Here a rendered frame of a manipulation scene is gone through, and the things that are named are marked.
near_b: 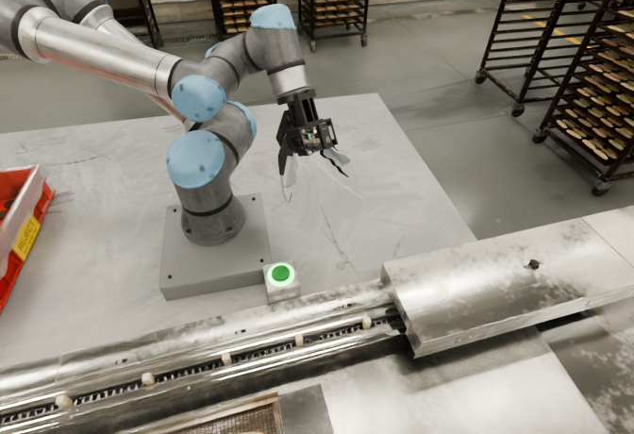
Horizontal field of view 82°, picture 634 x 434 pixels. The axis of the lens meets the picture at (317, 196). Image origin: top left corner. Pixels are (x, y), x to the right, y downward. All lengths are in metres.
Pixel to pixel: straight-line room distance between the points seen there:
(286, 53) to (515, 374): 0.74
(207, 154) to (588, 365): 0.86
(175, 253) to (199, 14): 4.21
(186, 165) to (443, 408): 0.66
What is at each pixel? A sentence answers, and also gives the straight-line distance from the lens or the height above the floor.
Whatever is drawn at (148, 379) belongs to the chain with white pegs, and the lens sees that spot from 0.78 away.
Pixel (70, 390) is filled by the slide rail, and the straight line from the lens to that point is 0.86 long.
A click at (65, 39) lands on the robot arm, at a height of 1.32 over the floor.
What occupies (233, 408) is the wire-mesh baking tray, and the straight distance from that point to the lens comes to 0.70.
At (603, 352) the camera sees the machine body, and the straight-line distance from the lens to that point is 0.99.
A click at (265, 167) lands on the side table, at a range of 1.16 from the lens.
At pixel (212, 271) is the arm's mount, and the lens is 0.85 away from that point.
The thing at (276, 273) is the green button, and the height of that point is 0.91.
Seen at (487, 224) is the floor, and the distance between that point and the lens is 2.29.
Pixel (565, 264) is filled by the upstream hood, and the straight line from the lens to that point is 0.94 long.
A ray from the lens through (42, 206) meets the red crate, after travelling 1.25.
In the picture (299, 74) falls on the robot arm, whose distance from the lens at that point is 0.70.
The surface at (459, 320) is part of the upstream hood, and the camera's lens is 0.76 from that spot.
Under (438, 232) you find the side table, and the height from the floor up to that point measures 0.82.
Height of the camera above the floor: 1.55
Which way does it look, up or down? 44 degrees down
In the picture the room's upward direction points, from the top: straight up
